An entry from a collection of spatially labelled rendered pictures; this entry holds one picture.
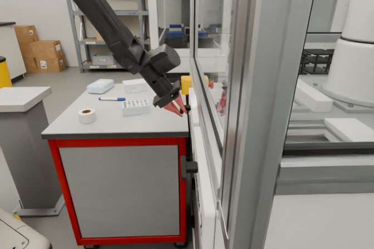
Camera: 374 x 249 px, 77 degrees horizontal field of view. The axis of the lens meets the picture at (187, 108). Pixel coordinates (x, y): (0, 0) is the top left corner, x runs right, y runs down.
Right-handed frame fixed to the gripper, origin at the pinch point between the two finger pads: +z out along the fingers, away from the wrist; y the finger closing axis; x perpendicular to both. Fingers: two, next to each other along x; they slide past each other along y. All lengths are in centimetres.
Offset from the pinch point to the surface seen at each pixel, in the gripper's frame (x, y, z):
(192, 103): 0.9, 4.3, -0.5
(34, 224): 35, -125, 23
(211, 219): -43.3, 3.8, -0.1
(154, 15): 83, 3, -28
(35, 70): 385, -272, -81
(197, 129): -16.2, 4.5, -0.6
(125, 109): 27.7, -26.7, -5.2
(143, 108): 29.5, -20.6, -0.5
